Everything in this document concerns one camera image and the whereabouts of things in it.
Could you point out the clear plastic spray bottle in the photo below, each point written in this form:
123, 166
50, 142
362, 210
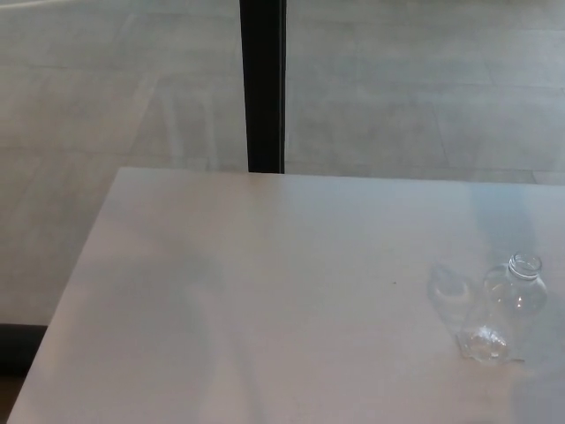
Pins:
507, 309

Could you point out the black vertical window post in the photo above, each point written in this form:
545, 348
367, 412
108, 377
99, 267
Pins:
263, 88

